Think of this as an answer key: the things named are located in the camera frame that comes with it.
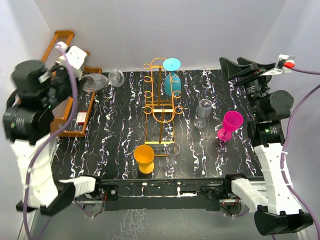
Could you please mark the clear flute glass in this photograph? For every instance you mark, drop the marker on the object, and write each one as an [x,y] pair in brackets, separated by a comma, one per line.
[98,81]

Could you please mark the gold wire glass rack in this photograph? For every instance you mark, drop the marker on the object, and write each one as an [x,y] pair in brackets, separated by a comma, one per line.
[161,107]

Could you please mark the red white small block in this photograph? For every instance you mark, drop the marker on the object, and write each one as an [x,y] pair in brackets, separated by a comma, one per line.
[81,118]

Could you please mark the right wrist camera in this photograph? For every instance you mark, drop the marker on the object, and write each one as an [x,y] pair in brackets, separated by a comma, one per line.
[283,65]

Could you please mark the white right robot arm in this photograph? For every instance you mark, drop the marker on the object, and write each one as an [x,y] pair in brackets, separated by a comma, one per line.
[268,140]

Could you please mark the orange plastic wine glass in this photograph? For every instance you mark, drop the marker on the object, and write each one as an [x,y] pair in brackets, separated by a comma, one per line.
[144,156]

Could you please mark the magenta plastic wine glass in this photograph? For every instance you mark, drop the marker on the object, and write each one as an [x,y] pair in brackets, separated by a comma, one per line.
[231,122]

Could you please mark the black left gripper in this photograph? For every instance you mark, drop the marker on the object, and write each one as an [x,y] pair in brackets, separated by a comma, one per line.
[61,70]

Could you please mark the aluminium frame rail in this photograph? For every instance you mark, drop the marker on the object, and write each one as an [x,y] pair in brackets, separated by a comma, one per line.
[266,221]

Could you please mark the clear wine glass front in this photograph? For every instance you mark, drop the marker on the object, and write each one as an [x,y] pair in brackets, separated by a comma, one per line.
[172,153]

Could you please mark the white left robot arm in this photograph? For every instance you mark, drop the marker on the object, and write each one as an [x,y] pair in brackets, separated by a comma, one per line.
[26,122]

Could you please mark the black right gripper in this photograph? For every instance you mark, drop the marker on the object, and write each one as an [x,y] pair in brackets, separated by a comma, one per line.
[229,69]

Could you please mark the blue plastic wine glass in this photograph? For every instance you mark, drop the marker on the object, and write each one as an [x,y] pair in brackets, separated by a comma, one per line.
[172,83]

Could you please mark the grey clear wine glass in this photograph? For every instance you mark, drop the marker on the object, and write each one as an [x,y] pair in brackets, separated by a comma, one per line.
[203,111]

